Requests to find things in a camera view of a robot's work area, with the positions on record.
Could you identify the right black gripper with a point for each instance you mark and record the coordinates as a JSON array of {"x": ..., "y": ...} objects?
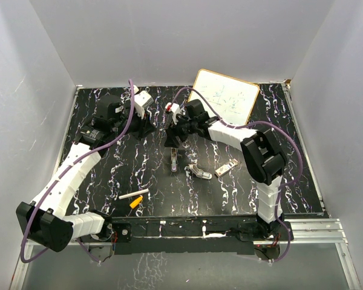
[{"x": 173, "y": 132}]

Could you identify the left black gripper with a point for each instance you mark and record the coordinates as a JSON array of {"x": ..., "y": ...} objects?
[{"x": 144, "y": 127}]

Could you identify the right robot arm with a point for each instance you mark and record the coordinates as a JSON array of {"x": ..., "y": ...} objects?
[{"x": 262, "y": 153}]

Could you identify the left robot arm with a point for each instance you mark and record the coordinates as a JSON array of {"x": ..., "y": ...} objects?
[{"x": 44, "y": 219}]

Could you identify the white marker pen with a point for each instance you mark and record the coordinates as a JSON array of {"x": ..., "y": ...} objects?
[{"x": 129, "y": 195}]

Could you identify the orange marker cap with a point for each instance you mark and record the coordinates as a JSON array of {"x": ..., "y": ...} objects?
[{"x": 136, "y": 202}]

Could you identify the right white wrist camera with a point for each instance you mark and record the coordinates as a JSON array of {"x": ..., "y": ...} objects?
[{"x": 175, "y": 113}]

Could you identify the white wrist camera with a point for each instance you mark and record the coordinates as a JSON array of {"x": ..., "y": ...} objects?
[
  {"x": 175, "y": 113},
  {"x": 142, "y": 100}
]

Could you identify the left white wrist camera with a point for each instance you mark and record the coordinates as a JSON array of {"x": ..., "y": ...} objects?
[{"x": 142, "y": 100}]

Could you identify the small whiteboard with wooden frame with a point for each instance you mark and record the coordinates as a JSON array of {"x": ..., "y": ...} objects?
[{"x": 231, "y": 98}]

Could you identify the aluminium rail frame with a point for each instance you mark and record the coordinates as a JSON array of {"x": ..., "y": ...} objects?
[{"x": 318, "y": 258}]

